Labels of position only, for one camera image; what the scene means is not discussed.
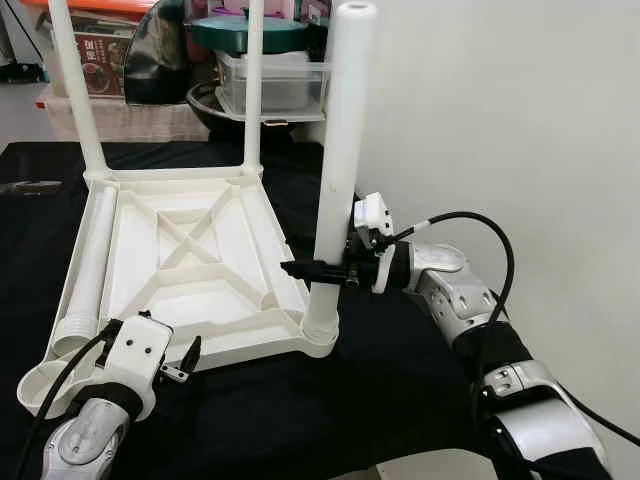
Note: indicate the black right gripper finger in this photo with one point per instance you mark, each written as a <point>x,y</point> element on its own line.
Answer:
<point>303,243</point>
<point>315,270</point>

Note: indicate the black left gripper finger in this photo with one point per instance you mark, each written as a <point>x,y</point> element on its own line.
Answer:
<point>192,355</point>
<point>138,316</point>

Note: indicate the white plastic table top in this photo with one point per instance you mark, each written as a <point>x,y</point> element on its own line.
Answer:
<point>200,290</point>

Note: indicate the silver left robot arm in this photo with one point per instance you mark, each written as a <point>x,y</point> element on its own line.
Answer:
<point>85,440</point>

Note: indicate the black tablecloth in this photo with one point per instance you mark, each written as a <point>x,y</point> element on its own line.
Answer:
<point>350,400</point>

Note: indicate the clear plastic container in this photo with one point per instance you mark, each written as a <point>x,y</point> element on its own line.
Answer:
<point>290,85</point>

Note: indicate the black wok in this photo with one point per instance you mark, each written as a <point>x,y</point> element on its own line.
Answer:
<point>205,110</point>

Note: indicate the clear tape strip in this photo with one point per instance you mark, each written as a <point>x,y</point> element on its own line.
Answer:
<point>25,188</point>

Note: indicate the beige cloth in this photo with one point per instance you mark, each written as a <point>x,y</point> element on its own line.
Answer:
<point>140,120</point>

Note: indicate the green pot lid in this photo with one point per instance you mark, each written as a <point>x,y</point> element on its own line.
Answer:
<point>285,35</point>

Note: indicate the glossy black bag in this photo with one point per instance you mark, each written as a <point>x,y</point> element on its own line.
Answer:
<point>155,60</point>

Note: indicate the pink storage box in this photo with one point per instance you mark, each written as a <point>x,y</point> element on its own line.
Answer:
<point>290,8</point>

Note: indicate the clear box with orange lid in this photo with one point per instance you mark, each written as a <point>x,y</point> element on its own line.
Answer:
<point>100,60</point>

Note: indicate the floor mop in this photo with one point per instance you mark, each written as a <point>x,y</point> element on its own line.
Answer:
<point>20,72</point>

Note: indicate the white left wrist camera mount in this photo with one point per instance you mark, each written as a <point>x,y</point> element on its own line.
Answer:
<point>130,360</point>

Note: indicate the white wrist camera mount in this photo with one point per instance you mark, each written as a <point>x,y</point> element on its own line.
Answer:
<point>130,360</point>
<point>370,215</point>

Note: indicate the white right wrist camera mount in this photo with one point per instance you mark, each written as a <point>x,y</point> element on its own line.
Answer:
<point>370,215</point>

